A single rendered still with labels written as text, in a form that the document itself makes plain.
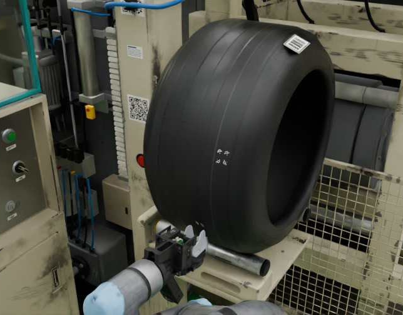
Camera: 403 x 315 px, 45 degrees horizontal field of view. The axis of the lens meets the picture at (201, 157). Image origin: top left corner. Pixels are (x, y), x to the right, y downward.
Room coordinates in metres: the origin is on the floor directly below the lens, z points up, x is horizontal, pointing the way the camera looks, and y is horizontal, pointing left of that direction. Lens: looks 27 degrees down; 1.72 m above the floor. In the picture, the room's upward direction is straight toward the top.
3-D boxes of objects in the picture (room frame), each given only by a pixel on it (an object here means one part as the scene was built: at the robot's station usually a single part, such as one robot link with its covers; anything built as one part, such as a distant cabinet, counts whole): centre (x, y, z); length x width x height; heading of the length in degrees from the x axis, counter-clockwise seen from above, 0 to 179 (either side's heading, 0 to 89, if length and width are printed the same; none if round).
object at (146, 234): (1.29, 0.06, 0.90); 0.40 x 0.03 x 0.10; 147
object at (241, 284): (1.07, -0.01, 0.84); 0.36 x 0.09 x 0.06; 57
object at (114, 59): (1.33, 0.22, 1.19); 0.05 x 0.04 x 0.48; 147
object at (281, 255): (1.19, -0.09, 0.80); 0.37 x 0.36 x 0.02; 147
